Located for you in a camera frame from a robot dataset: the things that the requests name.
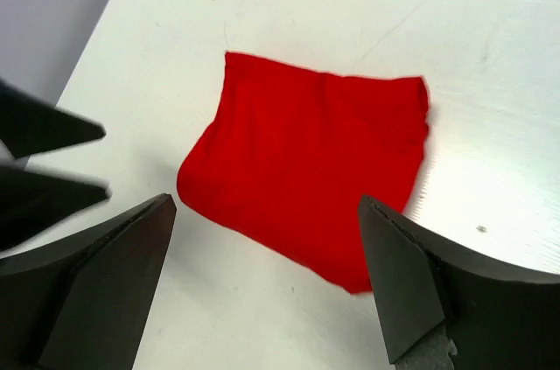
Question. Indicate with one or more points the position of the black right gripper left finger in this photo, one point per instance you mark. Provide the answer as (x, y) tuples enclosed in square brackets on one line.
[(82, 302)]

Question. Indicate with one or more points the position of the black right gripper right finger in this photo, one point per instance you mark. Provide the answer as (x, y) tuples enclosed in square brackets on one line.
[(442, 305)]

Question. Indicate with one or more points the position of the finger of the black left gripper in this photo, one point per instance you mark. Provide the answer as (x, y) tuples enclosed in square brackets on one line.
[(30, 126), (31, 202)]

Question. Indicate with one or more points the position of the red t shirt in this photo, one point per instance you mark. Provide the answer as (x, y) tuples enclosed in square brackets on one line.
[(291, 152)]

